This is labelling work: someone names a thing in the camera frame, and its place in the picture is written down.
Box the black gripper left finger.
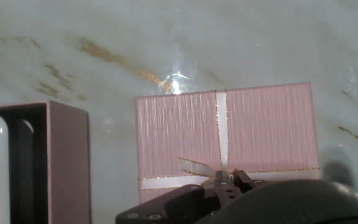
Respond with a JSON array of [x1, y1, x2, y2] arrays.
[[115, 170, 239, 224]]

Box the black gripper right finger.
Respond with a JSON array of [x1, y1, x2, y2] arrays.
[[232, 170, 265, 192]]

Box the pink gift box lid with ribbon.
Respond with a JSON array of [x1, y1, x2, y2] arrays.
[[134, 82, 322, 205]]

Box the pink gift box base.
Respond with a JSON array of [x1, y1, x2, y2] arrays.
[[0, 100, 92, 224]]

